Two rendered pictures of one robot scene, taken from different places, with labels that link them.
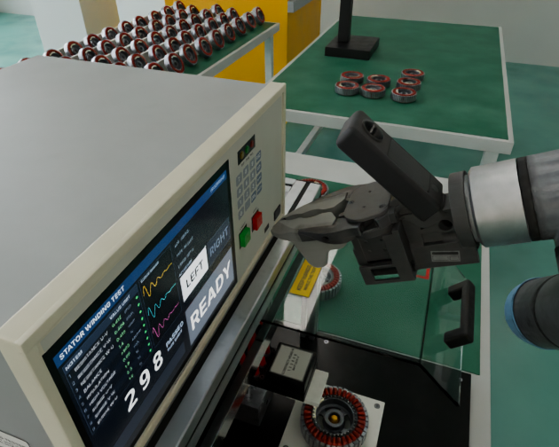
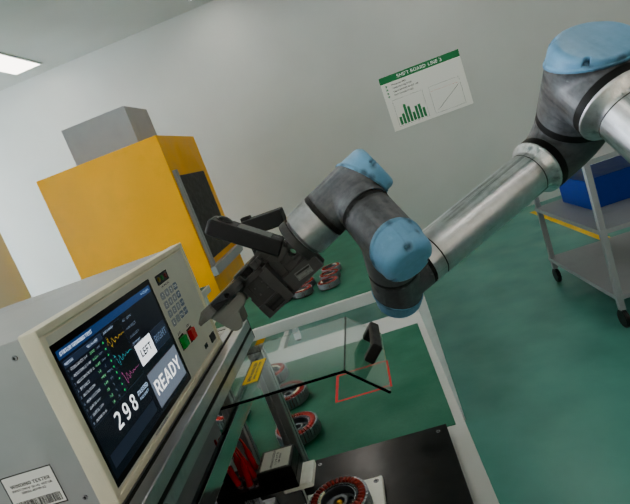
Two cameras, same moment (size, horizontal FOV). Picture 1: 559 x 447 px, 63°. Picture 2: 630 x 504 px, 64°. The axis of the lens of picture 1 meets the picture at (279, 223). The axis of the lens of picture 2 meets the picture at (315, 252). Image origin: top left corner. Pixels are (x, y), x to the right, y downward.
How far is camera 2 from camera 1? 0.39 m
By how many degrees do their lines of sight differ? 28
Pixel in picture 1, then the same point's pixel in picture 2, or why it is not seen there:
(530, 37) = (426, 216)
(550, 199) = (322, 202)
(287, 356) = (271, 457)
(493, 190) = (297, 214)
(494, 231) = (310, 234)
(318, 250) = (232, 314)
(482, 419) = (468, 450)
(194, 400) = (174, 438)
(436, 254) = (298, 274)
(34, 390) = (47, 374)
